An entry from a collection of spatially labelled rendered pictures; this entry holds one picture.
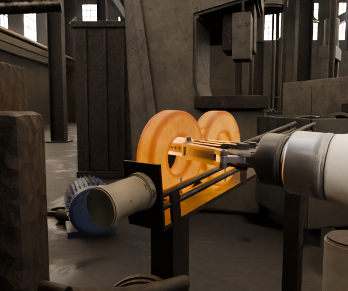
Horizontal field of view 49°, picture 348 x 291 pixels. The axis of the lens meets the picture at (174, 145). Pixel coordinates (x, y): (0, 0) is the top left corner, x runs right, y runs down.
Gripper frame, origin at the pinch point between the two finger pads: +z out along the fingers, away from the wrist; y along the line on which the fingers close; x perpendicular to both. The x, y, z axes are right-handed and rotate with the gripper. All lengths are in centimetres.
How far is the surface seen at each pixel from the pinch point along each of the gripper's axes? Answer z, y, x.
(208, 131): -1.3, 9.3, 2.0
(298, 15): 254, 795, 190
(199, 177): -3.7, 2.8, -5.5
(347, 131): 8, 177, -8
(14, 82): 18.1, -18.6, 9.6
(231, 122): -1.3, 18.3, 3.5
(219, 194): -4.0, 9.9, -10.0
